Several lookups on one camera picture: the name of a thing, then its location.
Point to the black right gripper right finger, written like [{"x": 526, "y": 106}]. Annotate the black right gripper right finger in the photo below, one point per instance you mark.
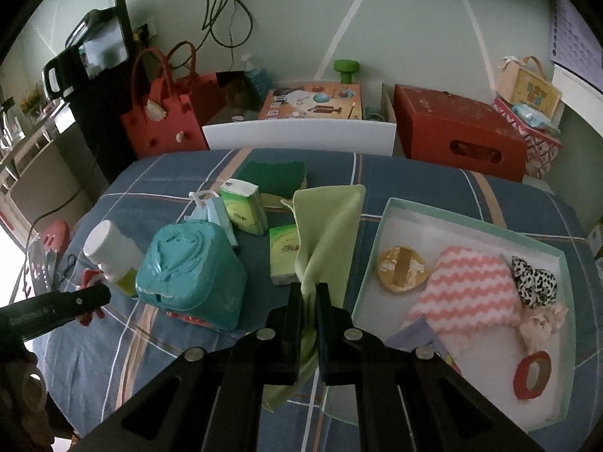
[{"x": 408, "y": 401}]

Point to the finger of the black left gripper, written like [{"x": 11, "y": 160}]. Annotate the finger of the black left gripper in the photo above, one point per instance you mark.
[{"x": 31, "y": 318}]

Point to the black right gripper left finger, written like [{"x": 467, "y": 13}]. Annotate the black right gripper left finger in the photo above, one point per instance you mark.
[{"x": 209, "y": 401}]

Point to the red pink hair scrunchie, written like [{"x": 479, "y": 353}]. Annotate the red pink hair scrunchie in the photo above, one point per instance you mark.
[{"x": 95, "y": 294}]

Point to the pink white zigzag cloth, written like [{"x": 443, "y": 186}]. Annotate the pink white zigzag cloth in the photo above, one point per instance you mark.
[{"x": 467, "y": 292}]

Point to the pink fluffy scrunchie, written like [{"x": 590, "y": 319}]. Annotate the pink fluffy scrunchie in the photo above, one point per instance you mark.
[{"x": 539, "y": 323}]

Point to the leopard print scrunchie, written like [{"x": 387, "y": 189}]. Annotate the leopard print scrunchie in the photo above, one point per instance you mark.
[{"x": 537, "y": 287}]

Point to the light green cloth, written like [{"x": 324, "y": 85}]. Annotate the light green cloth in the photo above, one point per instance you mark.
[{"x": 327, "y": 221}]

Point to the green tissue pack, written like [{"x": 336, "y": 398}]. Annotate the green tissue pack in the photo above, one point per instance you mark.
[
  {"x": 244, "y": 206},
  {"x": 284, "y": 245}
]

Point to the green yellow sponge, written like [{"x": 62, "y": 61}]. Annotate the green yellow sponge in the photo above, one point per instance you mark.
[{"x": 276, "y": 181}]

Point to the person left hand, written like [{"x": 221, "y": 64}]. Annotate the person left hand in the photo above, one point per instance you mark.
[{"x": 24, "y": 420}]

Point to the white pill bottle green label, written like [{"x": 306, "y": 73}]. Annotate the white pill bottle green label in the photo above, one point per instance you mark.
[{"x": 116, "y": 255}]

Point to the pale green shallow box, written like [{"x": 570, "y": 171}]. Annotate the pale green shallow box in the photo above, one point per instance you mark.
[{"x": 533, "y": 390}]

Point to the teal wet wipes box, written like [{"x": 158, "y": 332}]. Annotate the teal wet wipes box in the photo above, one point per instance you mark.
[{"x": 191, "y": 269}]

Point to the light blue face mask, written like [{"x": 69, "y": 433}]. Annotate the light blue face mask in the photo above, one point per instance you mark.
[{"x": 210, "y": 206}]

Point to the red felt tote bag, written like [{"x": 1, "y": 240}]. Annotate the red felt tote bag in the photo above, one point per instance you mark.
[{"x": 172, "y": 116}]

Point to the red cardboard box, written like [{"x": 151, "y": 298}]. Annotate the red cardboard box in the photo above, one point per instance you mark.
[{"x": 446, "y": 129}]

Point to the patterned red white box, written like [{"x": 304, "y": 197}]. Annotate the patterned red white box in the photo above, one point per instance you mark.
[{"x": 542, "y": 148}]

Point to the orange illustrated toy box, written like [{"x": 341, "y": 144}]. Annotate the orange illustrated toy box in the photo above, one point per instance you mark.
[{"x": 314, "y": 100}]

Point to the small beige gift bag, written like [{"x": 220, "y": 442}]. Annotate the small beige gift bag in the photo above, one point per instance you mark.
[{"x": 522, "y": 80}]

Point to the green dumbbell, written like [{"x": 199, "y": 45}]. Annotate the green dumbbell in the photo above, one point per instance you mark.
[{"x": 346, "y": 68}]

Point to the purple dotted calendar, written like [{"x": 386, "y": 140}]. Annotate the purple dotted calendar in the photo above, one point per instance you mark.
[{"x": 573, "y": 45}]

